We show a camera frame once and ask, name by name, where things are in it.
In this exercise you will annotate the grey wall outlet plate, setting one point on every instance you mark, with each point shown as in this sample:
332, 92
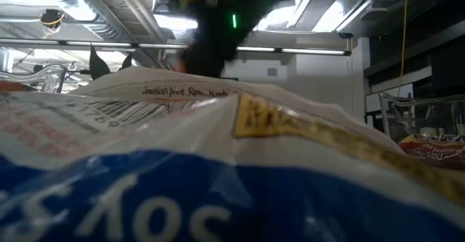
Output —
272, 71

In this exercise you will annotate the silver spiral air duct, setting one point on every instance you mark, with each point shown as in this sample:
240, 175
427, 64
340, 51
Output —
105, 27

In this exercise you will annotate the clear plastic bin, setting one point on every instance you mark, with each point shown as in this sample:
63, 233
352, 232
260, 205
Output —
54, 76
388, 118

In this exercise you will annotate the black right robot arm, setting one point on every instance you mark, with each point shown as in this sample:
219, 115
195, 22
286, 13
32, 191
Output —
236, 2

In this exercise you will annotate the LED light bar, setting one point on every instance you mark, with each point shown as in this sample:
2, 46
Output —
312, 51

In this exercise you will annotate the black shelving unit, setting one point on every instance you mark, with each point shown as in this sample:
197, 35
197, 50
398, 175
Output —
447, 71

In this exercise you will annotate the orange Maruchan ramen pack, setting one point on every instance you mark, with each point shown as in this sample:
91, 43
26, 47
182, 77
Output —
14, 86

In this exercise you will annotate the rectangular metal air duct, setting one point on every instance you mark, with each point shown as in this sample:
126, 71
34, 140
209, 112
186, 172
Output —
327, 6

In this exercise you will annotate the red Maruchan ramen pack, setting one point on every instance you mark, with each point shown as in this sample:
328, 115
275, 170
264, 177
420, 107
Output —
432, 149

